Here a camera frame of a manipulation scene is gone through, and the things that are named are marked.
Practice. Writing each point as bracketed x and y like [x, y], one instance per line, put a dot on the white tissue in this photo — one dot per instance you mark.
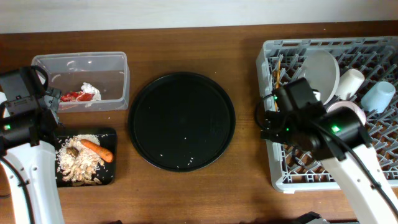
[91, 93]

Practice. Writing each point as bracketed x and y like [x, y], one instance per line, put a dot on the brown pine cone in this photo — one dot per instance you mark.
[72, 151]

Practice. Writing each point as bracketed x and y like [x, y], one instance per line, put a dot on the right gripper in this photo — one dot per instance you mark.
[278, 131]

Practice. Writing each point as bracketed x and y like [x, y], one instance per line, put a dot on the clear plastic bin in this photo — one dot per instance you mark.
[108, 72]

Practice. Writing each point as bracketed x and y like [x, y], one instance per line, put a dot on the grey dishwasher rack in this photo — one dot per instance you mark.
[376, 57]

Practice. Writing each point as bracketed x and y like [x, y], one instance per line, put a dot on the wooden chopstick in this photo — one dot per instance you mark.
[277, 78]

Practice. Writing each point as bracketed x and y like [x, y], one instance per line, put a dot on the orange carrot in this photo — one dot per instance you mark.
[104, 153]

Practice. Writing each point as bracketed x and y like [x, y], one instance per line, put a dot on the round black tray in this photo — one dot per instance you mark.
[181, 122]

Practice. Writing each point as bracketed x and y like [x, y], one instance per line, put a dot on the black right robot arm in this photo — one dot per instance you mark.
[338, 140]

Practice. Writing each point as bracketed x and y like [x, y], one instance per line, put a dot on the red snack wrapper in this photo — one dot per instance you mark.
[76, 96]

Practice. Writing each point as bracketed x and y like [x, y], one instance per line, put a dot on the rectangular black tray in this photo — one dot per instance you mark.
[107, 139]

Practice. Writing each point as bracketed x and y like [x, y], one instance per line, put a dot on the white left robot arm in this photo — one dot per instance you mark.
[31, 175]

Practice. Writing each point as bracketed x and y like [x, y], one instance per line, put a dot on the grey round plate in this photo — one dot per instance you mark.
[322, 72]

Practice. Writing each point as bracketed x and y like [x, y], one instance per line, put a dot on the pink bowl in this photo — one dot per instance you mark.
[348, 104]

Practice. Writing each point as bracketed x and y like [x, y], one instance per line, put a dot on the rice and nutshell pile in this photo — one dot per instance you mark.
[84, 170]

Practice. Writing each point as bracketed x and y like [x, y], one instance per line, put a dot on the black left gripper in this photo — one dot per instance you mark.
[53, 99]

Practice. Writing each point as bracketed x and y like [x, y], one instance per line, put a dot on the light blue cup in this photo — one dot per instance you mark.
[378, 97]

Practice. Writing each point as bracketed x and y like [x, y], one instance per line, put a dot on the white cup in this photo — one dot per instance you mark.
[349, 84]

